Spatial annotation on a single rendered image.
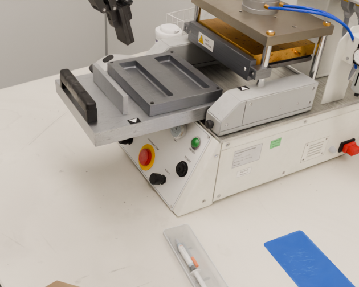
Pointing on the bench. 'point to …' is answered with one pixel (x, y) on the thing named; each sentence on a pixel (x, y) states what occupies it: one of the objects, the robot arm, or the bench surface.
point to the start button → (180, 168)
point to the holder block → (163, 82)
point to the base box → (272, 155)
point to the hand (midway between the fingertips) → (121, 23)
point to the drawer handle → (79, 94)
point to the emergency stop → (145, 156)
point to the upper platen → (288, 50)
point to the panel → (170, 158)
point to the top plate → (272, 20)
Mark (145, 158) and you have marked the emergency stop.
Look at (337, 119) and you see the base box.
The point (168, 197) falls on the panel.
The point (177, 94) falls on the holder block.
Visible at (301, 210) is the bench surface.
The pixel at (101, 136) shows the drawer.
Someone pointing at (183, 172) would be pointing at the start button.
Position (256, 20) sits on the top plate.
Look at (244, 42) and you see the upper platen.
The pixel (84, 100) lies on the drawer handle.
